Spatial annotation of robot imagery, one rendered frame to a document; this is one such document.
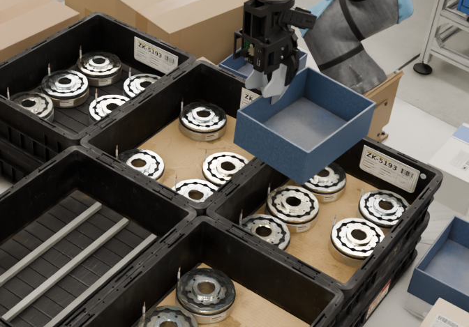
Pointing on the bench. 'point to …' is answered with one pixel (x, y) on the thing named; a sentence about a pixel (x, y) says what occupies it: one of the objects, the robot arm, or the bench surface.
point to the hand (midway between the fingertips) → (273, 95)
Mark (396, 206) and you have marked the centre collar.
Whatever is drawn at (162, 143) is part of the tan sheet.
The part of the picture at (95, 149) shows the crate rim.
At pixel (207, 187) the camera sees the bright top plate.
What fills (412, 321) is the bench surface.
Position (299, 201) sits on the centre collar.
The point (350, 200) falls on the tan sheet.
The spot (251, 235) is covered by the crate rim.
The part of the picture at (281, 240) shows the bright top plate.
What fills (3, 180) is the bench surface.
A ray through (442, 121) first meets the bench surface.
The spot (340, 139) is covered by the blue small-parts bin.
